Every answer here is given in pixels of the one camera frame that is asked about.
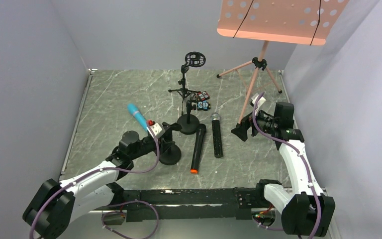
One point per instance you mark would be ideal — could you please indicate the blue microphone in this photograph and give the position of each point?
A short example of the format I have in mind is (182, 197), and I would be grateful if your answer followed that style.
(135, 112)

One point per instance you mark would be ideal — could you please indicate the black microphone orange end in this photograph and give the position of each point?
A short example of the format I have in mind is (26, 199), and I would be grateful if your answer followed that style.
(198, 146)

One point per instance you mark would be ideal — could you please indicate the pink music stand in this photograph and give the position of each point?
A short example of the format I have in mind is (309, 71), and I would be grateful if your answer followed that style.
(289, 21)

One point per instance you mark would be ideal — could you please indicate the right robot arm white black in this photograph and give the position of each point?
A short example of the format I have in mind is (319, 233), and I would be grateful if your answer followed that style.
(306, 210)

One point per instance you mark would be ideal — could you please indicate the lower small colourful toy block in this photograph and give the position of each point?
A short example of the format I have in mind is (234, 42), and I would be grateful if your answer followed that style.
(203, 106)

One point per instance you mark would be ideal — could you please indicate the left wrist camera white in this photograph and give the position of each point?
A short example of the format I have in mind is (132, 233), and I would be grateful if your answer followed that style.
(155, 128)

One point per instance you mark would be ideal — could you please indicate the black round-base mic stand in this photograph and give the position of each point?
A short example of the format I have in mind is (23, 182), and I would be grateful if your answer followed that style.
(187, 121)
(170, 156)

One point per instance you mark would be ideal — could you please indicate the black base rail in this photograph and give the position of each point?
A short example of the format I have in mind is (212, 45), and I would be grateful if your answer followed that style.
(184, 203)

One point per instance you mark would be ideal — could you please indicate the glitter black microphone silver head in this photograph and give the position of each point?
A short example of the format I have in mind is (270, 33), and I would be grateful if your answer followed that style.
(216, 133)

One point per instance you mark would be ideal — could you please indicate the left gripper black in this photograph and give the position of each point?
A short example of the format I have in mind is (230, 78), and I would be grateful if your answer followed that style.
(167, 131)

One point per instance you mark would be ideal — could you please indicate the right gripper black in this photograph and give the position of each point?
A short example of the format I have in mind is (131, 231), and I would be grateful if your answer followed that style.
(251, 124)

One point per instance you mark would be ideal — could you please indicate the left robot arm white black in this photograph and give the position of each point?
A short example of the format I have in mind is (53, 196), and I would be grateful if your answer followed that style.
(58, 203)

